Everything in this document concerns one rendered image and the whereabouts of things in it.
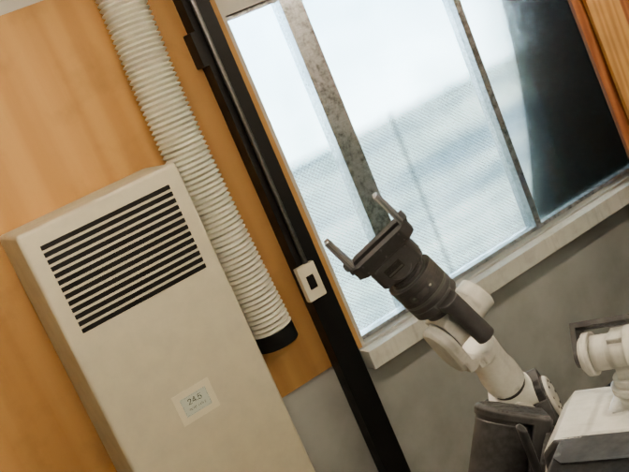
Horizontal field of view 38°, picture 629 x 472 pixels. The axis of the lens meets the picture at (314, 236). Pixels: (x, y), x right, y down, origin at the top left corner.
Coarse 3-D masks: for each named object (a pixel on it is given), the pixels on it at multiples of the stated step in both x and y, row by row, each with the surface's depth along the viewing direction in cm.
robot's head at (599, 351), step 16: (592, 336) 129; (608, 336) 127; (624, 336) 125; (592, 352) 128; (608, 352) 126; (624, 352) 125; (592, 368) 128; (608, 368) 128; (624, 368) 127; (624, 384) 127
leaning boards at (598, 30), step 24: (576, 0) 379; (600, 0) 381; (624, 0) 391; (600, 24) 380; (624, 24) 386; (600, 48) 384; (624, 48) 386; (600, 72) 383; (624, 72) 385; (624, 96) 385; (624, 120) 388; (624, 144) 389
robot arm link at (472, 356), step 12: (432, 336) 150; (444, 336) 150; (492, 336) 158; (432, 348) 156; (444, 348) 150; (456, 348) 151; (468, 348) 159; (480, 348) 158; (492, 348) 157; (444, 360) 157; (456, 360) 152; (468, 360) 153; (480, 360) 155; (492, 360) 157
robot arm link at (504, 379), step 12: (504, 360) 159; (480, 372) 160; (492, 372) 159; (504, 372) 160; (516, 372) 162; (528, 372) 167; (492, 384) 162; (504, 384) 161; (516, 384) 163; (528, 384) 165; (540, 384) 164; (492, 396) 167; (504, 396) 164; (516, 396) 165; (528, 396) 163; (540, 396) 162
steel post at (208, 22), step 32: (192, 0) 299; (192, 32) 301; (224, 64) 307; (224, 96) 307; (256, 128) 313; (256, 160) 313; (256, 192) 319; (288, 192) 318; (288, 224) 316; (288, 256) 322; (320, 288) 321; (320, 320) 325; (352, 352) 331; (352, 384) 331; (384, 416) 338; (384, 448) 338
